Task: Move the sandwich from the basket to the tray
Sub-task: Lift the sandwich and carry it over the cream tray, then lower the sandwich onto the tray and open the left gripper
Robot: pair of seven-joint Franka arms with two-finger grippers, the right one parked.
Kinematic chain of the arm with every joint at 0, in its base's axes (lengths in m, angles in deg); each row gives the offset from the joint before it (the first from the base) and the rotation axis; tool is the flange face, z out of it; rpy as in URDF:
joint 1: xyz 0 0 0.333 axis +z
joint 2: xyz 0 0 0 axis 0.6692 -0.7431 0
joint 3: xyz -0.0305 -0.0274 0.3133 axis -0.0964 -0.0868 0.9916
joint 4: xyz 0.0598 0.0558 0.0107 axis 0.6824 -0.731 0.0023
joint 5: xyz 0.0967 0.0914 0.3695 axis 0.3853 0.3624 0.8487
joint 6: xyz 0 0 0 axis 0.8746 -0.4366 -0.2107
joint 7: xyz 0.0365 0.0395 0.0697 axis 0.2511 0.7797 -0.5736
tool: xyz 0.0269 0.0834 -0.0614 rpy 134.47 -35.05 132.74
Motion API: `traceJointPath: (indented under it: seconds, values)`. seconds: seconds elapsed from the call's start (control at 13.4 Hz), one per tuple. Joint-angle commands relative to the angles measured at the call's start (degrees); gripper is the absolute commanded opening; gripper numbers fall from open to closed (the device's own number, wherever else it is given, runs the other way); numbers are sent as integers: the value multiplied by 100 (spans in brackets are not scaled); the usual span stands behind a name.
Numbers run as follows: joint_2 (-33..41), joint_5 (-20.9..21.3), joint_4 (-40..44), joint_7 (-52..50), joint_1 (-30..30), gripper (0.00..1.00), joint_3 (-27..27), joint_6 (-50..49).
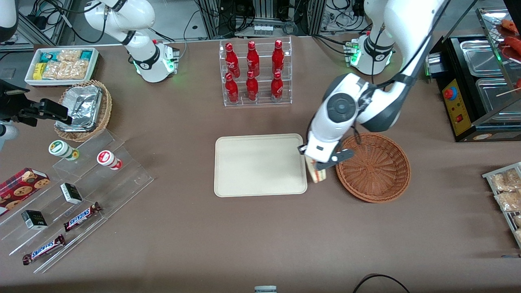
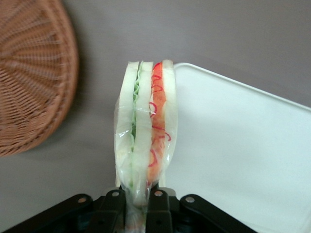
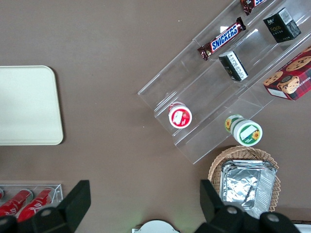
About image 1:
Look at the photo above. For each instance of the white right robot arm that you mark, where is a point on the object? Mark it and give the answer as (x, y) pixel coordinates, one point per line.
(142, 57)

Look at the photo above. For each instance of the red lid yogurt cup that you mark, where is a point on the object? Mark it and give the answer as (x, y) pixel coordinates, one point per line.
(106, 158)

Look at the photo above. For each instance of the brown wicker basket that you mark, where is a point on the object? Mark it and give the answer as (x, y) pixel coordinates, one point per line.
(374, 169)

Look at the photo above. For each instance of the clear acrylic stepped shelf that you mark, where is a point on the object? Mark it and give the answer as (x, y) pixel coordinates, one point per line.
(122, 183)

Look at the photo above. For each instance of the tray of packaged snacks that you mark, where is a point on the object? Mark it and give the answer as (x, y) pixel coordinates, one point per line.
(488, 176)

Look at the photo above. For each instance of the cream plastic tray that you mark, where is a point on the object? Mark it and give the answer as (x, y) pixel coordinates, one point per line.
(260, 165)

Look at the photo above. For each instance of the red cola bottle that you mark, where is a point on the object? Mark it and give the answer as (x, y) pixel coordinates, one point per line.
(232, 90)
(252, 60)
(252, 88)
(233, 61)
(278, 59)
(276, 88)

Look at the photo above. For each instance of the triangle sandwich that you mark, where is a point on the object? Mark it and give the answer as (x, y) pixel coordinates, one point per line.
(317, 175)

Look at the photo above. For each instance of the Snickers chocolate bar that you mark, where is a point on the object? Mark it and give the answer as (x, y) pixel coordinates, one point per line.
(81, 217)
(43, 249)

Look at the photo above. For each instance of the clear bag of crackers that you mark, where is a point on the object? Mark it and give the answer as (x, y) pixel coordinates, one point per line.
(69, 54)
(65, 70)

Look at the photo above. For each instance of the aluminium foil container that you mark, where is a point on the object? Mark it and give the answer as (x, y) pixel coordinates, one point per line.
(83, 106)

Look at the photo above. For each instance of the white plastic bin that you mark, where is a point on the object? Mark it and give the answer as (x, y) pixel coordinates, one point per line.
(30, 79)

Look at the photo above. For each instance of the yellow snack packet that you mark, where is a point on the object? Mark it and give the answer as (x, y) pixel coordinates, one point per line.
(38, 70)

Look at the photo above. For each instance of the black food warmer appliance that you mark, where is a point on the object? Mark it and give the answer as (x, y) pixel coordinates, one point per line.
(458, 106)

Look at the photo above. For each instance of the clear acrylic bottle rack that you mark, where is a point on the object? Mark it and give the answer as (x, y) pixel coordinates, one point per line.
(262, 101)

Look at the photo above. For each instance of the small black carton box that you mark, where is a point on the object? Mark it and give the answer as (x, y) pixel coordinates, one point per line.
(34, 219)
(71, 193)

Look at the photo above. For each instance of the green lid sunflower cup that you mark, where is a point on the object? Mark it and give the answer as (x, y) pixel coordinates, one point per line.
(59, 147)

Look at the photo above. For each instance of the red plaid cookie box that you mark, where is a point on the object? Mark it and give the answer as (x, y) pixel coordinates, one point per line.
(20, 189)

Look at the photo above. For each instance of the grey device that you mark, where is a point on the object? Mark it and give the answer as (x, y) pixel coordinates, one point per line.
(265, 289)

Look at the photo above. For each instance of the grey power strip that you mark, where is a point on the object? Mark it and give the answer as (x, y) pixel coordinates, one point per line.
(263, 29)

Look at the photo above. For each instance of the teal snack packet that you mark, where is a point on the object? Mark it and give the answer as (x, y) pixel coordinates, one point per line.
(86, 55)
(49, 56)

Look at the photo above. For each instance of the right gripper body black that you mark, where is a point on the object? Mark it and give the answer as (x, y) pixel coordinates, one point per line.
(15, 106)

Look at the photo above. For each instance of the steel food pan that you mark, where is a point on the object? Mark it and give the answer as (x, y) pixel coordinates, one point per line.
(490, 95)
(478, 57)

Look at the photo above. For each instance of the clear bag of snacks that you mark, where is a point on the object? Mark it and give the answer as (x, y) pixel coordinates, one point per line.
(504, 181)
(508, 201)

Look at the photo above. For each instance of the light wicker basket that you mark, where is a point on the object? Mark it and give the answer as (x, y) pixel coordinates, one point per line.
(106, 106)

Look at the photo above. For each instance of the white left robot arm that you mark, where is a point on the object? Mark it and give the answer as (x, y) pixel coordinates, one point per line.
(390, 24)

